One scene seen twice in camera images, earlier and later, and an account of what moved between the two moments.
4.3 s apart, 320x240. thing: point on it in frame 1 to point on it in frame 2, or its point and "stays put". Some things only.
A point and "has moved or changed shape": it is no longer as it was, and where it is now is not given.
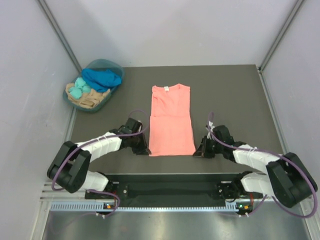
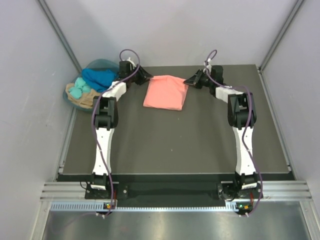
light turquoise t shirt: x=80 y=86 stays put
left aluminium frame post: x=45 y=7 stays put
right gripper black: x=200 y=152 to x=195 y=80
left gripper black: x=143 y=149 to x=143 y=76
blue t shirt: x=100 y=80 stays put
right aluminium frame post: x=295 y=13 stays put
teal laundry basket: x=102 y=64 stays put
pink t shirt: x=171 y=132 has moved or changed shape
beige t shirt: x=87 y=100 stays put
